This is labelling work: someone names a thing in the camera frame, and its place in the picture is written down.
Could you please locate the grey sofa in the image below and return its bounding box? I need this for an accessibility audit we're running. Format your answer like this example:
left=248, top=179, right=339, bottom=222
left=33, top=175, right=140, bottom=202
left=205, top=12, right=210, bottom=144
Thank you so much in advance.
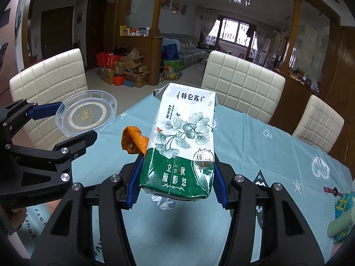
left=161, top=33, right=211, bottom=68

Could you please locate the orange peel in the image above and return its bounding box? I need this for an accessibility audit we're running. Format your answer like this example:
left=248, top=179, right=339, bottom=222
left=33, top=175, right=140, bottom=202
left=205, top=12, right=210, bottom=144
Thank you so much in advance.
left=120, top=126, right=149, bottom=156

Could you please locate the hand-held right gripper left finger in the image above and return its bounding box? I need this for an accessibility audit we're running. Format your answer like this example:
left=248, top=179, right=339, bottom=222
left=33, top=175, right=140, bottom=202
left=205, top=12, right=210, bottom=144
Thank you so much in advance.
left=30, top=155, right=145, bottom=266

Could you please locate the wooden room divider shelf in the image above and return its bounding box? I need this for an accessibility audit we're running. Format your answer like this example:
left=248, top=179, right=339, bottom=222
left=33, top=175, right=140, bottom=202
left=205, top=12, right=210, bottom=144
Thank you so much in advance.
left=270, top=0, right=355, bottom=158

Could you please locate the colourful beaded mat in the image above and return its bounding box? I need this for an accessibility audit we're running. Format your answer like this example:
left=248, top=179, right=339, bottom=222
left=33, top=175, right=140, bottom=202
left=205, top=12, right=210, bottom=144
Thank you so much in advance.
left=334, top=190, right=355, bottom=244

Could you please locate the cream quilted leather chair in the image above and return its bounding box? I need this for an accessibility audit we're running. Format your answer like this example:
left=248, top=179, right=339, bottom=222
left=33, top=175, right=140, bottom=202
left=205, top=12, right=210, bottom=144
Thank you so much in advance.
left=9, top=48, right=89, bottom=147
left=292, top=94, right=345, bottom=154
left=200, top=50, right=286, bottom=125

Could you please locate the red bag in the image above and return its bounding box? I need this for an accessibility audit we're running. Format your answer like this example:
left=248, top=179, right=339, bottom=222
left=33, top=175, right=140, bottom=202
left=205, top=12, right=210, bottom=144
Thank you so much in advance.
left=96, top=52, right=122, bottom=68

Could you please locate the colourful green bag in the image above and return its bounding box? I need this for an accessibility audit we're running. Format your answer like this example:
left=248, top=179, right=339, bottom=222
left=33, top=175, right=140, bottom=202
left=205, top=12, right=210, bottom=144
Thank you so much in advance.
left=162, top=59, right=182, bottom=82

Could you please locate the dark wooden door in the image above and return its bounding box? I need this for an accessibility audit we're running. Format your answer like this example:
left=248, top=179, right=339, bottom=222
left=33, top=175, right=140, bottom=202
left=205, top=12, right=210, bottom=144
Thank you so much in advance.
left=41, top=6, right=75, bottom=59

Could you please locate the wooden partition counter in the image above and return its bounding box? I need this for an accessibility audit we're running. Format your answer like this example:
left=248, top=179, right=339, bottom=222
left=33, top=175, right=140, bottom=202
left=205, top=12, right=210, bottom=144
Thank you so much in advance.
left=119, top=0, right=167, bottom=87

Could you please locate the window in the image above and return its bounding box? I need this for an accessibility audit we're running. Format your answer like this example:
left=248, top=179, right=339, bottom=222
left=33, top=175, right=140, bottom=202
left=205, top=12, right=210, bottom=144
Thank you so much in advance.
left=207, top=17, right=257, bottom=47

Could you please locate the clear round plastic lid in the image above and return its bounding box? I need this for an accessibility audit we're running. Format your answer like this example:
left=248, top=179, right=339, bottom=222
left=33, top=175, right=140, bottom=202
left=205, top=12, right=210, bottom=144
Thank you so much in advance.
left=55, top=89, right=117, bottom=137

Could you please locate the white green milk carton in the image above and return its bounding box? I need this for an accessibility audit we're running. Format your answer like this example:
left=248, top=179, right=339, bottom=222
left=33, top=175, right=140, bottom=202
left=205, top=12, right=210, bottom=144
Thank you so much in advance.
left=139, top=82, right=219, bottom=200

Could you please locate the light blue printed tablecloth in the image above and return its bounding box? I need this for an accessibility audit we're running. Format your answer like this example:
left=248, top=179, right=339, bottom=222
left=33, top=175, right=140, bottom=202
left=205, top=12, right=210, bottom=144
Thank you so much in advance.
left=17, top=93, right=355, bottom=266

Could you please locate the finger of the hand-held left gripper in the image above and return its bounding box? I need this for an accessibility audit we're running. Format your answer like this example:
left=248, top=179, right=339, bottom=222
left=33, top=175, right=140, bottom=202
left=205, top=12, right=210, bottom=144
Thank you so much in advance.
left=0, top=101, right=65, bottom=135
left=4, top=130, right=98, bottom=173

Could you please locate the person's left hand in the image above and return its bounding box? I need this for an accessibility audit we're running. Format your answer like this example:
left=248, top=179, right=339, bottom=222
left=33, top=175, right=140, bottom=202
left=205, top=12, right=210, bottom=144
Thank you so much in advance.
left=0, top=206, right=28, bottom=230

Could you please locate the dark blue bag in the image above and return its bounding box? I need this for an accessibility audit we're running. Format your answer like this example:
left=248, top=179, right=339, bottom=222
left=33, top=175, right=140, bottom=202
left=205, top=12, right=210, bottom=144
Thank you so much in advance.
left=162, top=44, right=179, bottom=61

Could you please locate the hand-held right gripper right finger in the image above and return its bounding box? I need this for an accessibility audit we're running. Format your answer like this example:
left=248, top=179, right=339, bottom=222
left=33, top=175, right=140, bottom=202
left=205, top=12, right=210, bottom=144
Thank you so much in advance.
left=213, top=159, right=325, bottom=266

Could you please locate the pale green tube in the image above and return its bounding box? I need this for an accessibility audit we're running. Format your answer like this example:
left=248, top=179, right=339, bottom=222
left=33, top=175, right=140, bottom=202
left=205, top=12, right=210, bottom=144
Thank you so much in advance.
left=327, top=208, right=355, bottom=237

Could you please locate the pile of cardboard boxes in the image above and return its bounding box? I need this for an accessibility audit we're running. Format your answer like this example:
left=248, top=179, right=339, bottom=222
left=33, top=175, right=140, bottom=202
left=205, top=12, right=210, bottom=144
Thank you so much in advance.
left=101, top=48, right=152, bottom=88

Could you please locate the sheer white curtain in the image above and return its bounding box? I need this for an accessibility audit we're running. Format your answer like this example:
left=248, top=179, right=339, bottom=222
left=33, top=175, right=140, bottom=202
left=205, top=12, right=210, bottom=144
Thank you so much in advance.
left=198, top=7, right=219, bottom=45

